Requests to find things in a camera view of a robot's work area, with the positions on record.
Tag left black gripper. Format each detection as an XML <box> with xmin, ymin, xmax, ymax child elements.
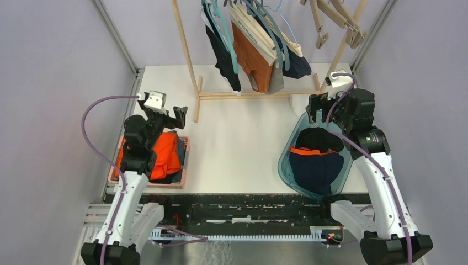
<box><xmin>138</xmin><ymin>100</ymin><xmax>187</xmax><ymax>150</ymax></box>

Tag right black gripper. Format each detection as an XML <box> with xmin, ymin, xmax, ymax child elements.
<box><xmin>306</xmin><ymin>88</ymin><xmax>353</xmax><ymax>131</ymax></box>

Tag black white-band underwear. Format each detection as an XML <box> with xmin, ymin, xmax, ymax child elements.
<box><xmin>200</xmin><ymin>1</ymin><xmax>241</xmax><ymax>96</ymax></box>

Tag brown orange underwear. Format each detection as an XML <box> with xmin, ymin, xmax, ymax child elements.
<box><xmin>228</xmin><ymin>3</ymin><xmax>280</xmax><ymax>94</ymax></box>

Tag teal clip hanger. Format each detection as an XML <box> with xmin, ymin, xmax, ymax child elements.
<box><xmin>201</xmin><ymin>0</ymin><xmax>239</xmax><ymax>74</ymax></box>
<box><xmin>244</xmin><ymin>1</ymin><xmax>290</xmax><ymax>71</ymax></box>

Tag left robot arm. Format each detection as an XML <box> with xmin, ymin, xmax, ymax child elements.
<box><xmin>80</xmin><ymin>91</ymin><xmax>188</xmax><ymax>264</ymax></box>

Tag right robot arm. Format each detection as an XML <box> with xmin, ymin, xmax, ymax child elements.
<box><xmin>306</xmin><ymin>88</ymin><xmax>433</xmax><ymax>264</ymax></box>

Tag navy cream-band underwear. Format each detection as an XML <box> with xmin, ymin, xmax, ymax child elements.
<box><xmin>254</xmin><ymin>16</ymin><xmax>312</xmax><ymax>79</ymax></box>

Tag grey underwear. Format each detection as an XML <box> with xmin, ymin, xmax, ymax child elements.
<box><xmin>267</xmin><ymin>67</ymin><xmax>284</xmax><ymax>94</ymax></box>

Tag navy orange-band underwear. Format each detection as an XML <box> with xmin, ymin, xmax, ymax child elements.
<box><xmin>289</xmin><ymin>147</ymin><xmax>344</xmax><ymax>195</ymax></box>

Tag light blue hanger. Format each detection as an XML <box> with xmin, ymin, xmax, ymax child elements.
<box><xmin>263</xmin><ymin>0</ymin><xmax>300</xmax><ymax>46</ymax></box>

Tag black garment in tub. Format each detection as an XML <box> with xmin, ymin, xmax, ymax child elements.
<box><xmin>295</xmin><ymin>127</ymin><xmax>344</xmax><ymax>153</ymax></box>

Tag wooden clothes rack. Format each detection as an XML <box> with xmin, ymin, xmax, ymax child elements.
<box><xmin>171</xmin><ymin>0</ymin><xmax>368</xmax><ymax>123</ymax></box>

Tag orange garment in basket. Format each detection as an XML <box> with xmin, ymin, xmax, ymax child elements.
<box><xmin>115</xmin><ymin>131</ymin><xmax>183</xmax><ymax>182</ymax></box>

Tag teal plastic tub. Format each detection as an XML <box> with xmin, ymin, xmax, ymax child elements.
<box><xmin>278</xmin><ymin>110</ymin><xmax>353</xmax><ymax>200</ymax></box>

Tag pink laundry basket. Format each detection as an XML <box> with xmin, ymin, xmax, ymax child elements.
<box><xmin>108</xmin><ymin>136</ymin><xmax>190</xmax><ymax>189</ymax></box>

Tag wooden clip hangers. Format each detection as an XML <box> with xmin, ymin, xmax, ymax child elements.
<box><xmin>308</xmin><ymin>0</ymin><xmax>369</xmax><ymax>50</ymax></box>

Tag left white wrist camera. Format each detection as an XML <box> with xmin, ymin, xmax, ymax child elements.
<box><xmin>137</xmin><ymin>91</ymin><xmax>167</xmax><ymax>114</ymax></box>

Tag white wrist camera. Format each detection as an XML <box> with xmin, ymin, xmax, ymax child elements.
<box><xmin>137</xmin><ymin>91</ymin><xmax>167</xmax><ymax>114</ymax></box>
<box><xmin>325</xmin><ymin>70</ymin><xmax>354</xmax><ymax>101</ymax></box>

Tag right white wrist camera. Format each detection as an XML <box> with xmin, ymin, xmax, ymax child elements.
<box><xmin>325</xmin><ymin>70</ymin><xmax>354</xmax><ymax>101</ymax></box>

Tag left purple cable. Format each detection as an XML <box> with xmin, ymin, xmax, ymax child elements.
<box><xmin>81</xmin><ymin>95</ymin><xmax>141</xmax><ymax>265</ymax></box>

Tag purple cable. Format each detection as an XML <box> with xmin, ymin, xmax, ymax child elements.
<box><xmin>81</xmin><ymin>95</ymin><xmax>141</xmax><ymax>265</ymax></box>
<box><xmin>325</xmin><ymin>72</ymin><xmax>414</xmax><ymax>265</ymax></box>

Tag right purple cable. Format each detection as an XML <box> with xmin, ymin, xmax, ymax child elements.
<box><xmin>325</xmin><ymin>72</ymin><xmax>414</xmax><ymax>265</ymax></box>

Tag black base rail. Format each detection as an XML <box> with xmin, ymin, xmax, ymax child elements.
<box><xmin>104</xmin><ymin>194</ymin><xmax>357</xmax><ymax>237</ymax></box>

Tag white cable duct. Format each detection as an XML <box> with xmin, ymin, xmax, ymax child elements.
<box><xmin>148</xmin><ymin>227</ymin><xmax>343</xmax><ymax>243</ymax></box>

